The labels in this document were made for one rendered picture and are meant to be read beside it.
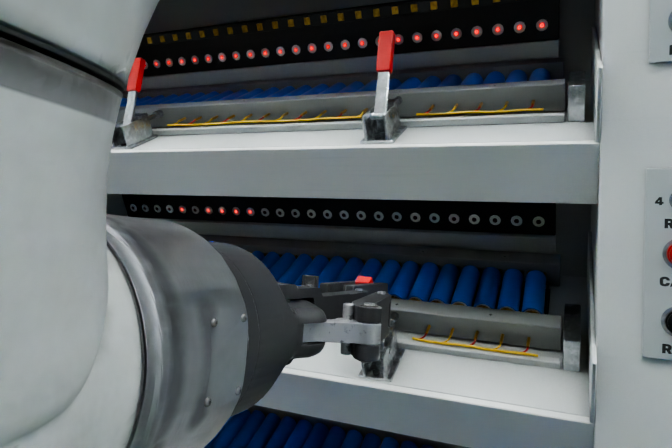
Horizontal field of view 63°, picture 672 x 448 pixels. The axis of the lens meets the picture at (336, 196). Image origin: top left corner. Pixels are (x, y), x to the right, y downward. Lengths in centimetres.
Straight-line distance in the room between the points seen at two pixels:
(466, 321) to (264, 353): 29
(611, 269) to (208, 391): 29
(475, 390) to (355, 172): 19
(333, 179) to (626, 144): 21
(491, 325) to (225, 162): 27
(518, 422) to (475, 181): 18
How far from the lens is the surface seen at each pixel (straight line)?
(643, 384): 43
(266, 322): 22
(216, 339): 18
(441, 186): 43
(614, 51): 41
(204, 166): 51
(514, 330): 48
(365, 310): 26
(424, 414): 46
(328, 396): 49
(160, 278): 17
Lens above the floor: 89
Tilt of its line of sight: 2 degrees down
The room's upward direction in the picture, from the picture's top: straight up
